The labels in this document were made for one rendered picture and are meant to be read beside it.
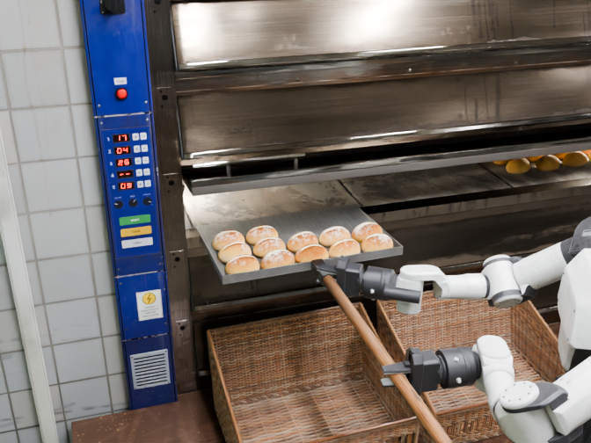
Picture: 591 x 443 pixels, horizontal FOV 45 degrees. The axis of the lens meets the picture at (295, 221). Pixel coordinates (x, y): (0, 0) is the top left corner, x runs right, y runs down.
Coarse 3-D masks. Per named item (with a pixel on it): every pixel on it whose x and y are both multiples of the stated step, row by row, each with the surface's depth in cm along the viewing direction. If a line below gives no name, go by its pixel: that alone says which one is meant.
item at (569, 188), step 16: (480, 192) 252; (496, 192) 252; (512, 192) 252; (528, 192) 252; (544, 192) 255; (560, 192) 257; (576, 192) 259; (368, 208) 240; (384, 208) 240; (400, 208) 240; (416, 208) 241; (432, 208) 243; (448, 208) 245; (464, 208) 247; (480, 208) 249; (192, 240) 221
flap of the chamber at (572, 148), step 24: (456, 144) 236; (480, 144) 235; (504, 144) 234; (576, 144) 231; (216, 168) 217; (240, 168) 216; (264, 168) 215; (288, 168) 214; (384, 168) 213; (408, 168) 215; (432, 168) 218; (192, 192) 198; (216, 192) 200
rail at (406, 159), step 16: (512, 144) 225; (528, 144) 225; (544, 144) 227; (560, 144) 229; (368, 160) 212; (384, 160) 212; (400, 160) 214; (416, 160) 215; (224, 176) 200; (240, 176) 200; (256, 176) 202; (272, 176) 203; (288, 176) 205
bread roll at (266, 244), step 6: (264, 240) 208; (270, 240) 208; (276, 240) 209; (258, 246) 207; (264, 246) 207; (270, 246) 207; (276, 246) 208; (282, 246) 209; (258, 252) 207; (264, 252) 207
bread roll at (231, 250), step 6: (228, 246) 205; (234, 246) 204; (240, 246) 205; (246, 246) 206; (222, 252) 204; (228, 252) 204; (234, 252) 204; (240, 252) 204; (246, 252) 206; (222, 258) 204; (228, 258) 204
